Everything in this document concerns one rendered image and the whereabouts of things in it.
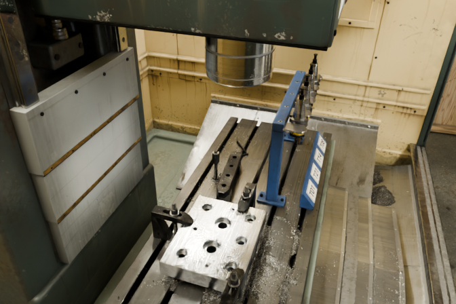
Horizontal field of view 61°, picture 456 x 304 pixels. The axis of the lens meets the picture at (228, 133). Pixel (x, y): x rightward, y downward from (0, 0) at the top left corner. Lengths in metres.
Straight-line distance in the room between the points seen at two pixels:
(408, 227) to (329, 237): 0.42
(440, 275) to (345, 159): 0.70
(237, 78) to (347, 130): 1.27
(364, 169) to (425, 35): 0.65
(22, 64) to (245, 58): 0.48
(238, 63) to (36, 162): 0.54
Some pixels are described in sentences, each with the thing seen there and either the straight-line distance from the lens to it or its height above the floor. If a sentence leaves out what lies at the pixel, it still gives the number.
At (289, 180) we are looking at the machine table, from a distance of 1.53.
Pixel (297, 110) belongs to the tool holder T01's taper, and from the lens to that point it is 1.26.
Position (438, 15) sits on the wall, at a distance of 1.90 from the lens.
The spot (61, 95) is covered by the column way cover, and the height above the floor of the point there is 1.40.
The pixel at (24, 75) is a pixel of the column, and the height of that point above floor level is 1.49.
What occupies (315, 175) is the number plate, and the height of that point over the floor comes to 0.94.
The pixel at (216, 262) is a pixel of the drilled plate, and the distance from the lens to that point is 1.10.
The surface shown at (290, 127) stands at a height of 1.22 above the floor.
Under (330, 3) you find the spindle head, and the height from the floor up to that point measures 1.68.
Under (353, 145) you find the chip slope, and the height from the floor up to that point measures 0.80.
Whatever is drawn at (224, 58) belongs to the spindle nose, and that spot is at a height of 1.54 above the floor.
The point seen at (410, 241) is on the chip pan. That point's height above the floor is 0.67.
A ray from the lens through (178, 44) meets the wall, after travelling 2.13.
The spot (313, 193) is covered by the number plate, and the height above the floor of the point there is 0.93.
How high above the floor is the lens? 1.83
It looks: 31 degrees down
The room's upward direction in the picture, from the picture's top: 1 degrees clockwise
